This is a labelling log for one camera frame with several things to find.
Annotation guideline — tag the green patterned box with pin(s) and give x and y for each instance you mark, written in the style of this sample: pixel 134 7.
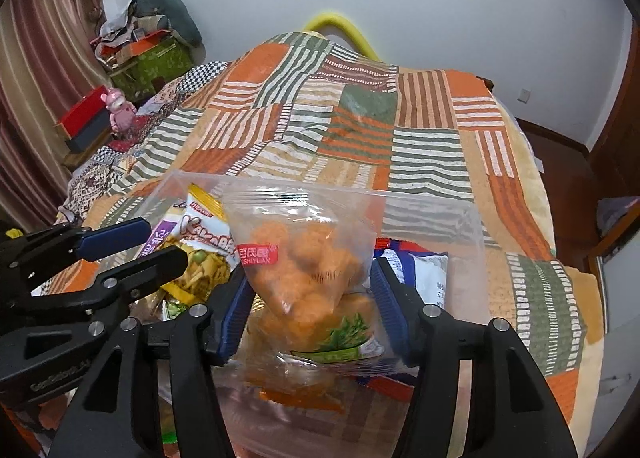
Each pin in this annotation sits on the green patterned box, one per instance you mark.
pixel 165 65

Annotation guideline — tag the clear plastic zip bag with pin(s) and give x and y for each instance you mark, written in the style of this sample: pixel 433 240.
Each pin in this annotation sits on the clear plastic zip bag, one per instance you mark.
pixel 430 218

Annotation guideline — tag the white plastic bag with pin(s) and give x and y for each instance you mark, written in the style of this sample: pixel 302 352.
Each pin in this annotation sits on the white plastic bag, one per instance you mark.
pixel 117 25

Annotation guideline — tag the red gift box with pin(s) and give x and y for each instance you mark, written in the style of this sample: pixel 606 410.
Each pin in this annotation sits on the red gift box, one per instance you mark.
pixel 82 110

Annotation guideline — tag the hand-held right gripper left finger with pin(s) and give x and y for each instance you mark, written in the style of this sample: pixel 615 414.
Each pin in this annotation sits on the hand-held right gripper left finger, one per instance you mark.
pixel 235 318

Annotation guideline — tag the yellow snack packet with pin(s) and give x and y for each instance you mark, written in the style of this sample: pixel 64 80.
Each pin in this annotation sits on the yellow snack packet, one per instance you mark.
pixel 205 253

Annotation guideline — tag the clear packet of orange balls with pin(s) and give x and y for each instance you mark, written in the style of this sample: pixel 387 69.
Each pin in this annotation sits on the clear packet of orange balls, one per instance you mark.
pixel 300 258

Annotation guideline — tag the red noodle packet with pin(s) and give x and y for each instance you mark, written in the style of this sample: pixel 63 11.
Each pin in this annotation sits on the red noodle packet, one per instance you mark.
pixel 385 380

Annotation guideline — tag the white and blue snack packet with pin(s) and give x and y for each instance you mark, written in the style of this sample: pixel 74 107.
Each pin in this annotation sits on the white and blue snack packet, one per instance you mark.
pixel 422 273

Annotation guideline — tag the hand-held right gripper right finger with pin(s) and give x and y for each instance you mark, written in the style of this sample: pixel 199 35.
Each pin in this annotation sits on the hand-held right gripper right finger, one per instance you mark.
pixel 390 308

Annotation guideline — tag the green pea snack packet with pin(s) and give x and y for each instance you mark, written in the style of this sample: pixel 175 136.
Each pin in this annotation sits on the green pea snack packet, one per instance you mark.
pixel 175 310

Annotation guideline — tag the wooden room door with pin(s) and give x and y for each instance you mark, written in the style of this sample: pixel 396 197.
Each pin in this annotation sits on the wooden room door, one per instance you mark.
pixel 620 138

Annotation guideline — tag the grey cloth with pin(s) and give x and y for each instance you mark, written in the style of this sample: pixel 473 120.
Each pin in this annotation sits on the grey cloth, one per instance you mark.
pixel 617 212

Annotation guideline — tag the checkered patchwork quilt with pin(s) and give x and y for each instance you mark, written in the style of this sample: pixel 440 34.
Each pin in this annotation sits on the checkered patchwork quilt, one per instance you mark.
pixel 145 123

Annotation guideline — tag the yellow curved headboard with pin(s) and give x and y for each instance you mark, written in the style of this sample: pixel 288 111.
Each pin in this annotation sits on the yellow curved headboard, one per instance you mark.
pixel 330 18

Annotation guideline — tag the dark grey box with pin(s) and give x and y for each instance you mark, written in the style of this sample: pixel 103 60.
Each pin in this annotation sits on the dark grey box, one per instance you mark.
pixel 90 135

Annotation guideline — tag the orange cardboard box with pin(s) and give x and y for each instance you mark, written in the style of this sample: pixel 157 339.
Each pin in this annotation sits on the orange cardboard box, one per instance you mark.
pixel 150 40

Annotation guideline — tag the white heart-print sliding door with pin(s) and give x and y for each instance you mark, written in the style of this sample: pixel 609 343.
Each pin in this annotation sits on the white heart-print sliding door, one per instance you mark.
pixel 622 318

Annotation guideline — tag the purple wafer packet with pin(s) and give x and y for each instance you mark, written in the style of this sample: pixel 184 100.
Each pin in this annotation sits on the purple wafer packet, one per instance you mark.
pixel 165 238

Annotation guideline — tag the white wall socket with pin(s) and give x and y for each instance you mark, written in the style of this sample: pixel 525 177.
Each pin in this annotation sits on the white wall socket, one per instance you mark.
pixel 523 95

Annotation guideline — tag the striped brown curtain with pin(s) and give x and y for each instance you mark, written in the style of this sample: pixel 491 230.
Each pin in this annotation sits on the striped brown curtain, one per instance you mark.
pixel 40 63

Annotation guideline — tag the pink toy figure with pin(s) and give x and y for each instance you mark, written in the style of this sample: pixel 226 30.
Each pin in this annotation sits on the pink toy figure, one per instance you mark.
pixel 119 108

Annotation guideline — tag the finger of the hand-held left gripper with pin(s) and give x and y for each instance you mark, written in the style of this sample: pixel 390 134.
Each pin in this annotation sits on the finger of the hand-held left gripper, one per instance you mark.
pixel 150 265
pixel 115 239

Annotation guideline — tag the small orange snack packet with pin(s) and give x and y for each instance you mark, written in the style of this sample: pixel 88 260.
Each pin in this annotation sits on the small orange snack packet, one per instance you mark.
pixel 300 394

